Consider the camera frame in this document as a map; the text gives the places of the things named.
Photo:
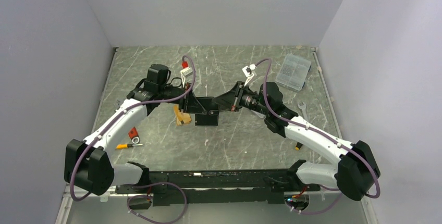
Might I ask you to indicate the clear plastic screw box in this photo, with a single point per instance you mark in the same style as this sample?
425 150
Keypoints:
293 72

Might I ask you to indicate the gold card stack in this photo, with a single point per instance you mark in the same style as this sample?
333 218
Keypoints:
181 117

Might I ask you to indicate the silver wrench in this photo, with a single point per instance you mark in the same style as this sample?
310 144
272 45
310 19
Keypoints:
302 107

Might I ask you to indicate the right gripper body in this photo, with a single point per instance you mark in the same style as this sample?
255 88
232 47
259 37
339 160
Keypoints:
240 87

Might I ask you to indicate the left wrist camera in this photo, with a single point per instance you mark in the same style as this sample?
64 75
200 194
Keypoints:
185 71

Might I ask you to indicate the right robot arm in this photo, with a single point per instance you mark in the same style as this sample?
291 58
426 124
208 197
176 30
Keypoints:
351 167

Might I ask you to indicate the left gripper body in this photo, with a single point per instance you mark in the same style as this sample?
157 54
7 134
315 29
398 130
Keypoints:
183 102

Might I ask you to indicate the black yellow screwdriver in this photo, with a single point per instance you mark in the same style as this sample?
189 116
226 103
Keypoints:
298 146

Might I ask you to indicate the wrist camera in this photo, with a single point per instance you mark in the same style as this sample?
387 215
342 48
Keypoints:
185 71
249 72

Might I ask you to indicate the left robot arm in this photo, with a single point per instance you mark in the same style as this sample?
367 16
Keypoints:
87 161

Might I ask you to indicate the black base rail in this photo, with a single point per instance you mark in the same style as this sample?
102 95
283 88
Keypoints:
220 186

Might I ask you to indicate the small metal clip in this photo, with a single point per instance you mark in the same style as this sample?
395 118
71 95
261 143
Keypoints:
117 104

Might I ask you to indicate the black leather card holder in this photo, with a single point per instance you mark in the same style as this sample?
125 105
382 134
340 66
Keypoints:
209 115

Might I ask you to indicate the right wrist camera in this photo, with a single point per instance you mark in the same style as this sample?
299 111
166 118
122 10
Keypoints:
249 72

